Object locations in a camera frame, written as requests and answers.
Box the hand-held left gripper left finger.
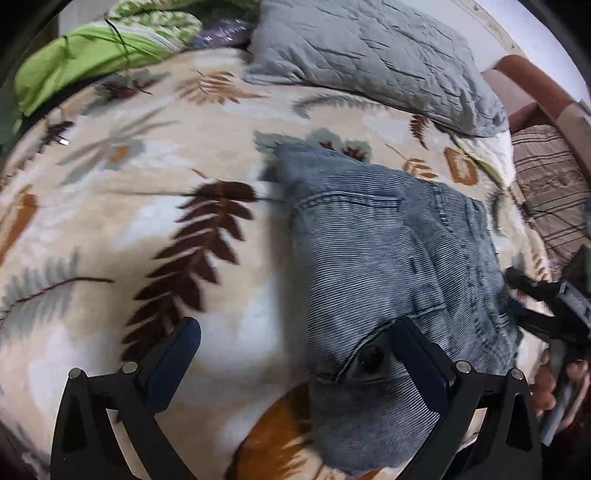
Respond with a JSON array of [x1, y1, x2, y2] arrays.
[[50, 316, 202, 480]]

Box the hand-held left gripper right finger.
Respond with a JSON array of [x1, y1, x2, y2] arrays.
[[390, 316, 541, 480]]

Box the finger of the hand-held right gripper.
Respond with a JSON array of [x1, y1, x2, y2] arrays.
[[508, 300, 562, 344], [505, 267, 566, 304]]

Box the grey-blue denim pants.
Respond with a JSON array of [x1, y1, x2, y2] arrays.
[[263, 143, 525, 478]]

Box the person's right hand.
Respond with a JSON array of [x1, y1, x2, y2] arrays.
[[533, 359, 591, 417]]

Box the striped brown cushion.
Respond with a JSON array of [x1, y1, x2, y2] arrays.
[[510, 124, 591, 273]]

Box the cream pillow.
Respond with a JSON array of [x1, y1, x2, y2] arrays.
[[455, 131, 515, 188]]

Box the leaf print blanket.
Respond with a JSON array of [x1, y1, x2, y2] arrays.
[[0, 46, 555, 480]]

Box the brown padded headboard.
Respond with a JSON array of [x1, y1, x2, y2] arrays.
[[480, 54, 591, 134]]

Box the grey quilted pillow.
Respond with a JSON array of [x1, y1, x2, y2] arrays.
[[242, 0, 509, 138]]

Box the green patterned quilt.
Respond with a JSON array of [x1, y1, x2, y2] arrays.
[[14, 0, 204, 118]]

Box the purple patterned cloth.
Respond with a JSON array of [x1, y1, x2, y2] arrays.
[[191, 18, 254, 49]]

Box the thin black cable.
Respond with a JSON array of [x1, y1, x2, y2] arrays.
[[51, 17, 148, 146]]

